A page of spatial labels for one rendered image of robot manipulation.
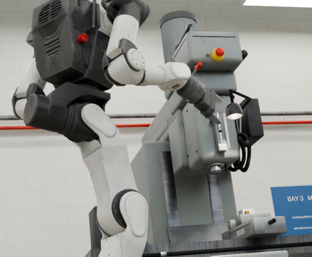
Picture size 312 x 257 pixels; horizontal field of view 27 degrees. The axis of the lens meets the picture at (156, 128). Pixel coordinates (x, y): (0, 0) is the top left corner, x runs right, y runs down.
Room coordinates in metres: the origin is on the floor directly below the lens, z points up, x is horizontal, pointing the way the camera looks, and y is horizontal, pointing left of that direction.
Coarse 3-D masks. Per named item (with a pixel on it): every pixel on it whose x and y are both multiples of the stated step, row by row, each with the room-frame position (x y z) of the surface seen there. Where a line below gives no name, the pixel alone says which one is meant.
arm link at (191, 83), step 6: (168, 60) 2.16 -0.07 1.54; (174, 60) 2.15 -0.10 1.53; (192, 78) 2.17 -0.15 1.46; (168, 84) 2.15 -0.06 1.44; (174, 84) 2.15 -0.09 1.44; (180, 84) 2.15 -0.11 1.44; (186, 84) 2.16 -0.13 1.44; (192, 84) 2.16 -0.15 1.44; (162, 90) 2.19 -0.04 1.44; (174, 90) 2.18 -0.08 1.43; (180, 90) 2.18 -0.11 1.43; (186, 90) 2.17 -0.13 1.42; (192, 90) 2.17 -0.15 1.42; (180, 96) 2.21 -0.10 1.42; (186, 96) 2.19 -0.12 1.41
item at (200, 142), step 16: (224, 96) 2.78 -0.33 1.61; (192, 112) 2.76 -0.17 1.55; (224, 112) 2.78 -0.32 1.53; (192, 128) 2.78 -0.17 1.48; (208, 128) 2.75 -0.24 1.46; (224, 128) 2.77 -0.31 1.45; (192, 144) 2.81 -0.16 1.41; (208, 144) 2.75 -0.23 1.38; (192, 160) 2.84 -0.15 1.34; (208, 160) 2.76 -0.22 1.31; (224, 160) 2.79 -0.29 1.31
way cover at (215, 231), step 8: (208, 224) 3.22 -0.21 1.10; (216, 224) 3.23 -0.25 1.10; (224, 224) 3.24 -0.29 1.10; (168, 232) 3.14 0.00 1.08; (176, 232) 3.15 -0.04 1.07; (184, 232) 3.16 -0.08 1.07; (192, 232) 3.17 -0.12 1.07; (200, 232) 3.18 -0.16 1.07; (208, 232) 3.19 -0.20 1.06; (216, 232) 3.20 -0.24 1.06; (224, 232) 3.21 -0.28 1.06; (176, 240) 3.13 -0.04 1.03; (184, 240) 3.14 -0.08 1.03; (192, 240) 3.15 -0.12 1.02; (200, 240) 3.16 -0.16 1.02; (208, 240) 3.17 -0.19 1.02; (216, 240) 3.18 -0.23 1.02
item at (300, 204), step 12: (276, 192) 7.52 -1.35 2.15; (288, 192) 7.57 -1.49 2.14; (300, 192) 7.61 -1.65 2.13; (276, 204) 7.52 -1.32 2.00; (288, 204) 7.56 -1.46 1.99; (300, 204) 7.60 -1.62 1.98; (276, 216) 7.51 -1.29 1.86; (288, 216) 7.55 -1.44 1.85; (300, 216) 7.59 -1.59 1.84; (288, 228) 7.54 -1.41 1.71; (300, 228) 7.59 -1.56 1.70
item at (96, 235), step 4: (96, 208) 2.65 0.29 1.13; (92, 212) 2.67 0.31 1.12; (92, 216) 2.68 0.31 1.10; (92, 220) 2.69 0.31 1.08; (92, 224) 2.69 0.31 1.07; (96, 224) 2.65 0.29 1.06; (92, 228) 2.70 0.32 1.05; (96, 228) 2.65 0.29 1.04; (92, 232) 2.70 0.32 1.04; (96, 232) 2.64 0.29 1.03; (100, 232) 2.65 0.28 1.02; (92, 236) 2.71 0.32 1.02; (96, 236) 2.64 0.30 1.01; (100, 236) 2.65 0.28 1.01; (92, 240) 2.71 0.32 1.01; (96, 240) 2.64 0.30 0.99; (100, 240) 2.65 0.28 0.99; (92, 244) 2.72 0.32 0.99; (96, 244) 2.65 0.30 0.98; (100, 244) 2.65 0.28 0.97; (92, 248) 2.73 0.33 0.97; (96, 248) 2.65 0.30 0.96
